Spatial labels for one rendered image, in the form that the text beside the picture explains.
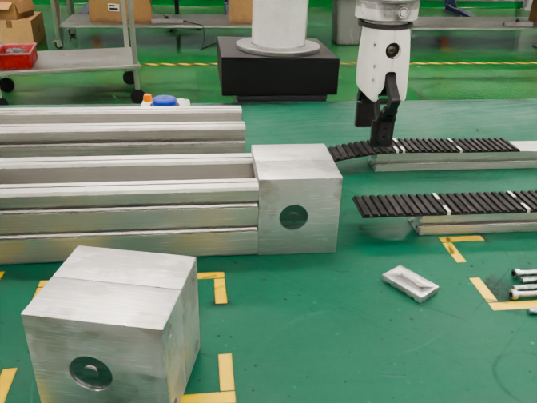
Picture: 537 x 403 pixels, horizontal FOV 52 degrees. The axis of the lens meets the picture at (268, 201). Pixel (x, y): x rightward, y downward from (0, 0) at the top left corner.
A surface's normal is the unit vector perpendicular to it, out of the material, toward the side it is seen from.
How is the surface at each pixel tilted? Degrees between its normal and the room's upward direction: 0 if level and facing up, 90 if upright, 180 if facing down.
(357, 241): 0
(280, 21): 89
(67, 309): 0
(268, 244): 90
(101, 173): 90
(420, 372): 0
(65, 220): 90
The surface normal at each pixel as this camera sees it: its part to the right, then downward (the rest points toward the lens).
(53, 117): 0.11, 0.46
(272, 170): 0.03, -0.89
